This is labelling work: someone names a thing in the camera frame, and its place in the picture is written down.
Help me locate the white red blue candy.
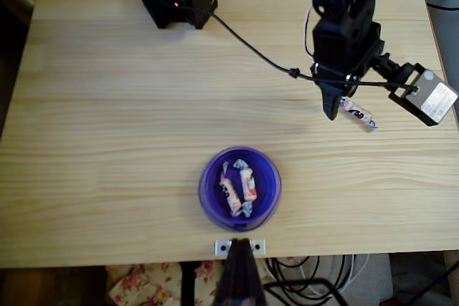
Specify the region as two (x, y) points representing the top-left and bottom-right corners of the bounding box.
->
(233, 158), (260, 219)
(339, 96), (379, 131)
(219, 161), (242, 218)

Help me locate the thin white robot wire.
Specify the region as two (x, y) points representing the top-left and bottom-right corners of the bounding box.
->
(303, 6), (316, 60)

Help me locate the black wrist camera silver label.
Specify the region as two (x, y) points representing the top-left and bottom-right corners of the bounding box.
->
(371, 53), (459, 128)

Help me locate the silver metal mounting bracket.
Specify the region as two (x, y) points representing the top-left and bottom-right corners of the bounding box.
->
(214, 239), (267, 257)

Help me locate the black camera cable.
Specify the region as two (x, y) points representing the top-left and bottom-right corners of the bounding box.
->
(140, 0), (419, 92)

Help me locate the black table clamp leg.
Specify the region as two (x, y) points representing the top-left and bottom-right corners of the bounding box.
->
(179, 262), (197, 306)

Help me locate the black camera pole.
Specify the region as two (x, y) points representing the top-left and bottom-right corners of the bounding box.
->
(212, 236), (268, 306)

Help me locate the floral patterned cloth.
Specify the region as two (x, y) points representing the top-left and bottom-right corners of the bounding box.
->
(106, 262), (230, 306)

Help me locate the white cable loop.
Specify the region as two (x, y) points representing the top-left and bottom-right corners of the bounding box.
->
(263, 254), (371, 295)

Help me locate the black cable loop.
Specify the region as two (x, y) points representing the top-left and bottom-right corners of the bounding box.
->
(271, 255), (346, 299)

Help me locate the black thin cable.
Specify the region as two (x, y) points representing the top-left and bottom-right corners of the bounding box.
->
(426, 0), (459, 11)

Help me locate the purple plastic bowl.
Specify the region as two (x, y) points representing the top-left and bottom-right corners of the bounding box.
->
(198, 145), (283, 232)

